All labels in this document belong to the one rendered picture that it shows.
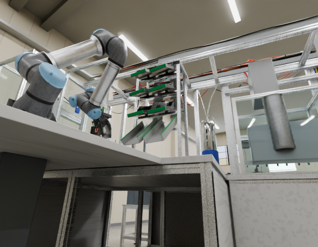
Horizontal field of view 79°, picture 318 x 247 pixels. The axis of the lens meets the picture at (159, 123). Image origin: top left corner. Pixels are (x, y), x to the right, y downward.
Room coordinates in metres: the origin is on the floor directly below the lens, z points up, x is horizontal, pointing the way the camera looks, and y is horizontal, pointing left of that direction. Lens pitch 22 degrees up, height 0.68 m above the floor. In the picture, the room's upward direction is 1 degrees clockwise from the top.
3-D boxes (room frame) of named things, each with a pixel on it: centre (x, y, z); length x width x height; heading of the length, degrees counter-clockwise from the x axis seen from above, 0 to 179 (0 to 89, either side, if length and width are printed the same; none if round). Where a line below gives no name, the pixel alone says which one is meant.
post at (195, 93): (2.14, -0.46, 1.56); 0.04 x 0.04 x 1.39; 67
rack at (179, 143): (1.28, -0.01, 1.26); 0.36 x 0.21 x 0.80; 67
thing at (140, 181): (1.72, 0.19, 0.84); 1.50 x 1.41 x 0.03; 67
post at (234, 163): (2.00, -0.79, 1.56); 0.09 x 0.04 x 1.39; 67
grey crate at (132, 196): (3.44, 0.14, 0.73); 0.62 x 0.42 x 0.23; 67
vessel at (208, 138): (1.81, -0.50, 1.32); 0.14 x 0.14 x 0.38
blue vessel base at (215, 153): (1.81, -0.50, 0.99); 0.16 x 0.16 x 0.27
